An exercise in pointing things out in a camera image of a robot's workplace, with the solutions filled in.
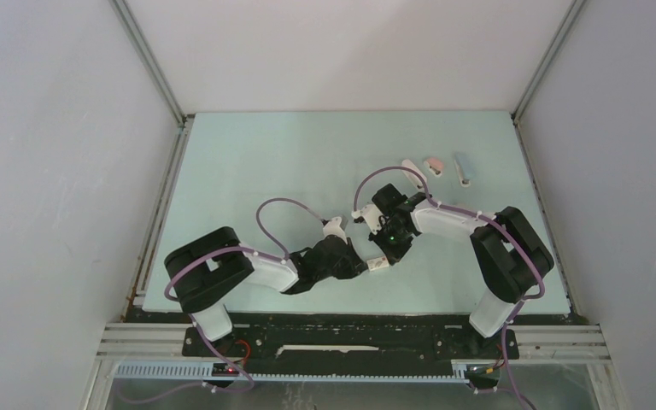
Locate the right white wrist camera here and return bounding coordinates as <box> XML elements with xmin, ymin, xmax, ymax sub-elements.
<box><xmin>351</xmin><ymin>203</ymin><xmax>384</xmax><ymax>234</ymax></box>

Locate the white staple box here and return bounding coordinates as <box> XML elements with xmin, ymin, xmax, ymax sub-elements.
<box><xmin>366</xmin><ymin>257</ymin><xmax>390</xmax><ymax>272</ymax></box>

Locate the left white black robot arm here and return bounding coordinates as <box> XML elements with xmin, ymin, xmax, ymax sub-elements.
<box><xmin>163</xmin><ymin>226</ymin><xmax>368</xmax><ymax>356</ymax></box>

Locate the right aluminium frame post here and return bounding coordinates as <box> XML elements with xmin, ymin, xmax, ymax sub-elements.
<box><xmin>512</xmin><ymin>0</ymin><xmax>589</xmax><ymax>126</ymax></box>

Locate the long white stapler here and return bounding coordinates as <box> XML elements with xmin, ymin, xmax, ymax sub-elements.
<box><xmin>401</xmin><ymin>159</ymin><xmax>426</xmax><ymax>192</ymax></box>

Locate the aluminium frame post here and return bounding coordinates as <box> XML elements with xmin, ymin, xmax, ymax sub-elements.
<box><xmin>108</xmin><ymin>0</ymin><xmax>187</xmax><ymax>127</ymax></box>
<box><xmin>512</xmin><ymin>0</ymin><xmax>589</xmax><ymax>126</ymax></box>

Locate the left aluminium frame post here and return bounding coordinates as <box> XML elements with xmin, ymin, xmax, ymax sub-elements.
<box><xmin>108</xmin><ymin>0</ymin><xmax>187</xmax><ymax>127</ymax></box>

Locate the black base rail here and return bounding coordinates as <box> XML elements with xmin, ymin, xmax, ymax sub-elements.
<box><xmin>183</xmin><ymin>309</ymin><xmax>522</xmax><ymax>378</ymax></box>

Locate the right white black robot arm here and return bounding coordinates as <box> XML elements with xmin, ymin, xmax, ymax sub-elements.
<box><xmin>352</xmin><ymin>184</ymin><xmax>554</xmax><ymax>357</ymax></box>

